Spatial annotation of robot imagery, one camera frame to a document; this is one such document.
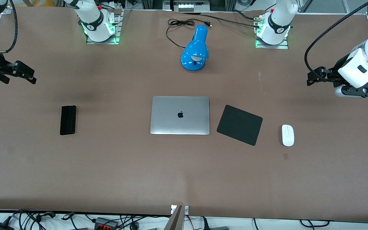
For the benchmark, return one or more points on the black left camera mount bracket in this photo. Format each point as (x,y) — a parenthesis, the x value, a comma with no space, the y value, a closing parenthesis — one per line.
(367,91)

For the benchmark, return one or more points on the silver closed laptop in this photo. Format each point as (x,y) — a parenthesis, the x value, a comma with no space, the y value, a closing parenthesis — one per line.
(171,123)

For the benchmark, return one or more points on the grey connector with orange levers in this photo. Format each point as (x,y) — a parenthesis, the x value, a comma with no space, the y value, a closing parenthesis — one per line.
(105,223)

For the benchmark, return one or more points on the black mouse pad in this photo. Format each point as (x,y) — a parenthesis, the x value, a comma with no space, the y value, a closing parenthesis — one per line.
(240,124)

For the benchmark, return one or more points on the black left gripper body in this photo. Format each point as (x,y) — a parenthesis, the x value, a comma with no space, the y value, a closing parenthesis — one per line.
(341,63)

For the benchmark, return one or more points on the black phone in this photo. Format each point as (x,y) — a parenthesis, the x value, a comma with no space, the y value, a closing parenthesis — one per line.
(68,120)

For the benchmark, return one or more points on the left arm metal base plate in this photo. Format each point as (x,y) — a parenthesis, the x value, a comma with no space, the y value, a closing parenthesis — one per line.
(284,46)

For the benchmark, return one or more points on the white computer mouse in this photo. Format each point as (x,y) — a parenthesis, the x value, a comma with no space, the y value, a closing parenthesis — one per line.
(288,135)

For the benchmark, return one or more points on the white power strip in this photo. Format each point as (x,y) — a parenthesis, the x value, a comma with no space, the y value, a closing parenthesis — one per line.
(185,7)

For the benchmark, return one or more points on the black power adapter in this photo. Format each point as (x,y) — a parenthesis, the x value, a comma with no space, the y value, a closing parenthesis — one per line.
(2,226)

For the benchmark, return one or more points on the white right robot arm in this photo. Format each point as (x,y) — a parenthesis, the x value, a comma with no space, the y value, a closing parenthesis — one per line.
(94,19)

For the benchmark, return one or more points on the wooden post with bracket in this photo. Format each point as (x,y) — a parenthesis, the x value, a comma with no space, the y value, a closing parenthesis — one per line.
(176,220)

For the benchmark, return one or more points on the black power plug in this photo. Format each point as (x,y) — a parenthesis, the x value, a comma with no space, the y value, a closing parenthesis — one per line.
(205,223)

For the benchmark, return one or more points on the blue desk lamp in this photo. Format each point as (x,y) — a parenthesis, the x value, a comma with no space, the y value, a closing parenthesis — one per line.
(195,48)

